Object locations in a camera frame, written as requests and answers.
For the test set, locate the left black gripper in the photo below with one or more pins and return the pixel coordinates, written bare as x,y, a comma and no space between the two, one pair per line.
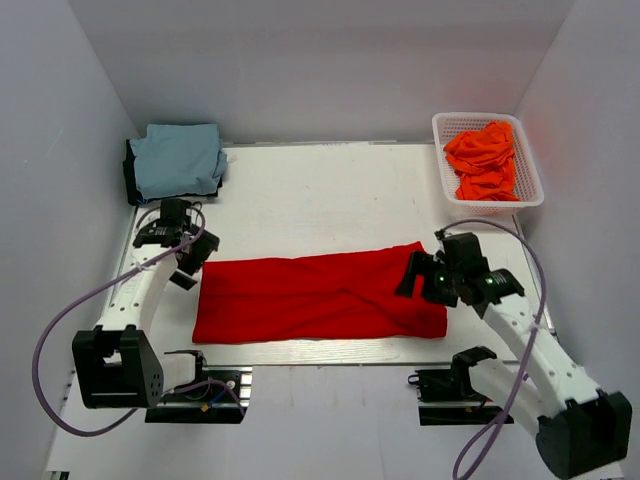
205,245

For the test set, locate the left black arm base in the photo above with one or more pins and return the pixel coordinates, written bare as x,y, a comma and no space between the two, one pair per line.
210,404

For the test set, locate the orange t shirt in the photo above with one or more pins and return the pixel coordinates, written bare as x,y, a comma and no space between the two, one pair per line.
484,162

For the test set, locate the red t shirt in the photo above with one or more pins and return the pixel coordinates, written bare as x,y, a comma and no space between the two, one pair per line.
340,296

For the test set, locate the folded light blue t shirt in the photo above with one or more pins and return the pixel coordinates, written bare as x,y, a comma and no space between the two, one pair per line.
177,160

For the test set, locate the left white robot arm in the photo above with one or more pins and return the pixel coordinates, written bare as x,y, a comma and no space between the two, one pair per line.
116,364

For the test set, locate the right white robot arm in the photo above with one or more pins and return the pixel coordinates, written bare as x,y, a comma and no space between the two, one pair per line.
577,426

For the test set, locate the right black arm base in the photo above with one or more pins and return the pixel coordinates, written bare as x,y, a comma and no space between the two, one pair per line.
442,401

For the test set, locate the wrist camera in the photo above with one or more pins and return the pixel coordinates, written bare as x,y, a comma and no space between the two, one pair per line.
497,284
170,228

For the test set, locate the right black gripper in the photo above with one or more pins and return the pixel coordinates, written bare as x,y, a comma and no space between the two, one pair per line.
423,264

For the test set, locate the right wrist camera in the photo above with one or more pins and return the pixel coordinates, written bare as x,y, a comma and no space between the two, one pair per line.
497,284

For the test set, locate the white plastic basket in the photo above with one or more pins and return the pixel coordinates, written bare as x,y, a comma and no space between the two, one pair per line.
528,188

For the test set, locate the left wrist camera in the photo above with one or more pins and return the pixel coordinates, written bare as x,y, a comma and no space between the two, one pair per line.
170,228

